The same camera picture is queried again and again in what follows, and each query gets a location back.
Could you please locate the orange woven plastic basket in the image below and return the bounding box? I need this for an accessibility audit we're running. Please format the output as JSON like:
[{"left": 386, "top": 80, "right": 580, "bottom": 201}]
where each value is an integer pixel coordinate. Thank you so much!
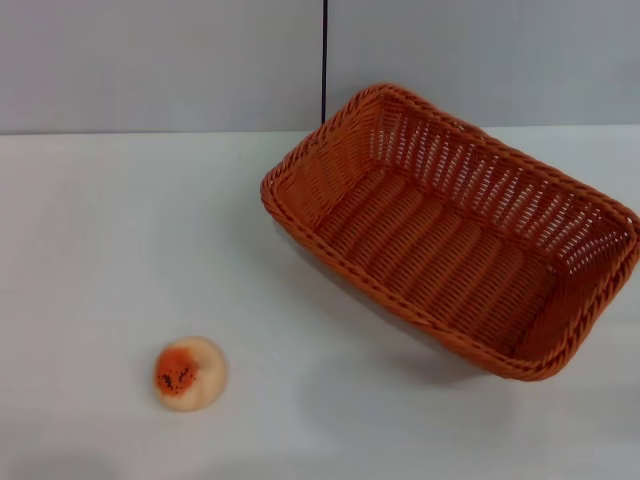
[{"left": 259, "top": 83, "right": 640, "bottom": 383}]

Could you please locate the round bread bun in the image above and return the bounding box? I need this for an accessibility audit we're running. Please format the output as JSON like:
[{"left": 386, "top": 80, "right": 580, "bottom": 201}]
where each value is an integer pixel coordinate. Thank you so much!
[{"left": 153, "top": 335, "right": 230, "bottom": 413}]

